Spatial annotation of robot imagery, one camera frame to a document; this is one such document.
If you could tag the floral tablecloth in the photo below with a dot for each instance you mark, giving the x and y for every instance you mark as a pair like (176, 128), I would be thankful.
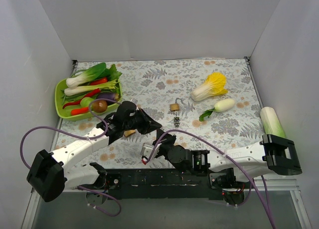
(155, 85)

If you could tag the black headed key bunch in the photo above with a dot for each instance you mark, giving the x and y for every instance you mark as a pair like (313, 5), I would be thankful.
(176, 121)

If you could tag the orange carrot toy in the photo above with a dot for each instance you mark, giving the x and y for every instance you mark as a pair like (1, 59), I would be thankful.
(78, 111)

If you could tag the bok choy toy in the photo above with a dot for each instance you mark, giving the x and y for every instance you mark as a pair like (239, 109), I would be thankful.
(86, 76)

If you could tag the green apple toy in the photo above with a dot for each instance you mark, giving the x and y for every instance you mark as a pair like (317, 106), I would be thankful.
(85, 102)

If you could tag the brown onion toy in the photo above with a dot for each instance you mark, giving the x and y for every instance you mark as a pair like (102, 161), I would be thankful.
(99, 106)

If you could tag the celery stalk toy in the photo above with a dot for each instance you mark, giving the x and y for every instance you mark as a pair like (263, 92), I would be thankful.
(81, 89)

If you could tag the purple eggplant toy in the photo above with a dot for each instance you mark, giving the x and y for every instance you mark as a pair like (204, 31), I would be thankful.
(109, 95)

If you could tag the yellow napa cabbage toy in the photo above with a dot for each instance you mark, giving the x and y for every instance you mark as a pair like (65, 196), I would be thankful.
(214, 85)

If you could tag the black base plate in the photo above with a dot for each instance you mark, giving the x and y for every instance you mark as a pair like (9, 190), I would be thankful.
(165, 183)

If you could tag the small brass padlock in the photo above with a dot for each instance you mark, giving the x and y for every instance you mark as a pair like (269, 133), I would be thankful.
(176, 106)

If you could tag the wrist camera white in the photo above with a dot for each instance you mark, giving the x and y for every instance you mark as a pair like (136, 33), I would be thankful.
(146, 152)
(135, 102)

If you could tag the green plastic tray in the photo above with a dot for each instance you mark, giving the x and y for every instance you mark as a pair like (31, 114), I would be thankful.
(61, 99)

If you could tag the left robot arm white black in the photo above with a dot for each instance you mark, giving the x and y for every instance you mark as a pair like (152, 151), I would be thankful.
(52, 172)

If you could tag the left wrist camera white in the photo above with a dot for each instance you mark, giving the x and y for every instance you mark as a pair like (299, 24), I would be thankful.
(135, 102)

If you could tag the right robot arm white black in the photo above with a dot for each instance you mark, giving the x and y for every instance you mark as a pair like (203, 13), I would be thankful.
(273, 154)

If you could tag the green lettuce leaf toy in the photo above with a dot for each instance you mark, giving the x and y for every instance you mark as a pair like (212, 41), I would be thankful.
(112, 74)

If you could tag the red chili pepper toy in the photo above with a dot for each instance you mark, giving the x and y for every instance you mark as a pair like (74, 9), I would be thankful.
(90, 94)

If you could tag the large green white cabbage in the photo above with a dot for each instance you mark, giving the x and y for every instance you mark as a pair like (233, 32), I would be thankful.
(271, 122)

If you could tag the large brass padlock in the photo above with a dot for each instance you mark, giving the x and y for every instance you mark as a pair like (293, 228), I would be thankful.
(129, 132)

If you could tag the white radish toy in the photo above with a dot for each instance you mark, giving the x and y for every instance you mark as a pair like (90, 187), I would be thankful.
(220, 106)

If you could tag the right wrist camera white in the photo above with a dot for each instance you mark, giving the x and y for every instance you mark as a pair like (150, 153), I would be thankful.
(146, 152)

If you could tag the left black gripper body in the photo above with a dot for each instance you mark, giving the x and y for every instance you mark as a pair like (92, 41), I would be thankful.
(145, 122)

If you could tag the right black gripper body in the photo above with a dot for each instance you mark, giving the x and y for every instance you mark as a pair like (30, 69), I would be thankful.
(162, 141)

